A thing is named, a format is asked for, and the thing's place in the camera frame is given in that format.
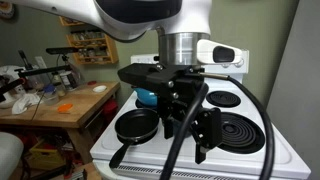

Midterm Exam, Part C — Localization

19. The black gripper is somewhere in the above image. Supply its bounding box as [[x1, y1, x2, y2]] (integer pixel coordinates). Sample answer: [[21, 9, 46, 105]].
[[155, 65, 223, 165]]

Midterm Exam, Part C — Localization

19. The white electric stove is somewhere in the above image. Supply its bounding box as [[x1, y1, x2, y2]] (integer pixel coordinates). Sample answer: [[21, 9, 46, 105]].
[[89, 49, 313, 180]]

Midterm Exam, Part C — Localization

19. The small black coil burner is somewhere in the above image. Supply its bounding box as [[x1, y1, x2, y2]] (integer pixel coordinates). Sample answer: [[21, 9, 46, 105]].
[[205, 90, 242, 108]]

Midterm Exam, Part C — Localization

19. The black frying pan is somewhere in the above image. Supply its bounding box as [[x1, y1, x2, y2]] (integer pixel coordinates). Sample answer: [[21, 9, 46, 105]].
[[108, 107, 161, 169]]

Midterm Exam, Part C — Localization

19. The black burner under kettle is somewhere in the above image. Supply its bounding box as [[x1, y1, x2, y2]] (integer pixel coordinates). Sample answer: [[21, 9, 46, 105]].
[[134, 99, 158, 110]]

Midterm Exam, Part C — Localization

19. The large black coil burner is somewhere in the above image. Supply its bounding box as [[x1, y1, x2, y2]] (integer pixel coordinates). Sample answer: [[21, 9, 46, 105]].
[[216, 111, 266, 155]]

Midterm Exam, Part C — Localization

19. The red container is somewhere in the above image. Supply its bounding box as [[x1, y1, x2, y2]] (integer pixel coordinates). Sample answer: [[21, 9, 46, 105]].
[[101, 99, 120, 122]]

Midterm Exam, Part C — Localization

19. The small white dish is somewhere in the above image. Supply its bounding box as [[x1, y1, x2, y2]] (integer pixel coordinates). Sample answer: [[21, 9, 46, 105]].
[[92, 84, 108, 94]]

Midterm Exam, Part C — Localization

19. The wooden butcher block table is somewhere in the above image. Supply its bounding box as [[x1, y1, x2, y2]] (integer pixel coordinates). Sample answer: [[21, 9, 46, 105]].
[[0, 81, 121, 165]]

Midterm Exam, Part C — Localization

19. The orange plastic lid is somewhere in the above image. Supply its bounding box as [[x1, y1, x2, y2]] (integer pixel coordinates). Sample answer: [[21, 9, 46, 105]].
[[56, 103, 74, 114]]

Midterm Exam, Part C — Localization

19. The jar with dark label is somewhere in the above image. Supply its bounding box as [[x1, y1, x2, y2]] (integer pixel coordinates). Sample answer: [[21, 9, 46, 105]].
[[59, 70, 79, 92]]

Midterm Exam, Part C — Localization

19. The clear container with blue lid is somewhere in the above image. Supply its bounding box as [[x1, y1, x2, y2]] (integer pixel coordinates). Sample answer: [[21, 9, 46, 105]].
[[42, 84, 60, 105]]

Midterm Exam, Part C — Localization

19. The yellow plastic crate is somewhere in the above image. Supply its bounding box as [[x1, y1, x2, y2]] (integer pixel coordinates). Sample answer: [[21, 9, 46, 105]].
[[27, 142, 67, 170]]

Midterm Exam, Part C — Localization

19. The white crumpled cloth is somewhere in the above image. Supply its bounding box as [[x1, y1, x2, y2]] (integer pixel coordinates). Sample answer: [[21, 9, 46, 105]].
[[11, 92, 42, 116]]

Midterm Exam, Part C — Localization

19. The white rounded chair back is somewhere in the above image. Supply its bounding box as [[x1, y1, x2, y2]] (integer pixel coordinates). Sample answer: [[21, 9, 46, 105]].
[[0, 131, 25, 180]]

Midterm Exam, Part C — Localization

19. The blue kettle with black handle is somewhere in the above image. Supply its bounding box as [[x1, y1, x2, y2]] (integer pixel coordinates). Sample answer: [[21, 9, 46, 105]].
[[133, 87, 159, 108]]

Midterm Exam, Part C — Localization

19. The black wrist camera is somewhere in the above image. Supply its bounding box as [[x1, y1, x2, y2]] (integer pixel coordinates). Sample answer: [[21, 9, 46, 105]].
[[117, 63, 158, 90]]

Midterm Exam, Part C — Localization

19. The thick black cable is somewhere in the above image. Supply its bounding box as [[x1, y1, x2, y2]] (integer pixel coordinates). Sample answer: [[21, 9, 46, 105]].
[[159, 73, 276, 180]]

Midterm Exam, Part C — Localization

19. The black camera on stand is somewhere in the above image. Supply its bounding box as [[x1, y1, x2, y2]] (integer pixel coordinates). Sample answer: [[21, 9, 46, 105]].
[[45, 46, 80, 56]]

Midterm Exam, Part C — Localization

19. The round decorative wall plate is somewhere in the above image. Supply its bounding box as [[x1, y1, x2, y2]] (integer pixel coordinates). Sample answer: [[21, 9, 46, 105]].
[[0, 1, 16, 20]]

